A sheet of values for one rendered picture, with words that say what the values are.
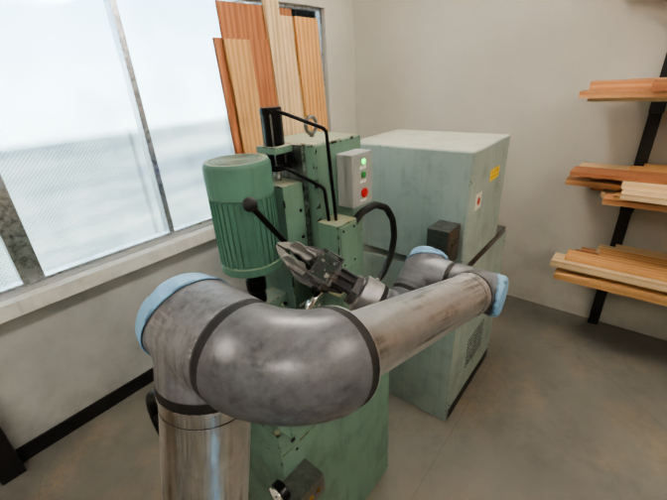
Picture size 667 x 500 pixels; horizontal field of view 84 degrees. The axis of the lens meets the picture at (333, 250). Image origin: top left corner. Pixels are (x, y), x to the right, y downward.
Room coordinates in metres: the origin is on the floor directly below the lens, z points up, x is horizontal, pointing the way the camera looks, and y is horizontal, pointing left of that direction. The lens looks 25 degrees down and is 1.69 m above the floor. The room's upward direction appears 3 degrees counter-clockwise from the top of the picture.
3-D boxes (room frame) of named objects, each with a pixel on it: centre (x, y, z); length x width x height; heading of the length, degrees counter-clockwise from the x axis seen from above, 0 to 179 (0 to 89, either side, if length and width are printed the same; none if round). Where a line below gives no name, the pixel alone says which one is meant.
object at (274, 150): (1.08, 0.15, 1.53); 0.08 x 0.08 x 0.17; 49
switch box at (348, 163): (1.12, -0.08, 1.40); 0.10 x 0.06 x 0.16; 139
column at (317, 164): (1.19, 0.05, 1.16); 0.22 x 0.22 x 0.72; 49
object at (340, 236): (1.03, -0.02, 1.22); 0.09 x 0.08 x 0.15; 139
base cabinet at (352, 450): (1.06, 0.16, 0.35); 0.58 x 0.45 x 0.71; 139
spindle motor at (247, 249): (0.97, 0.24, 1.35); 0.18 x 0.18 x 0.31
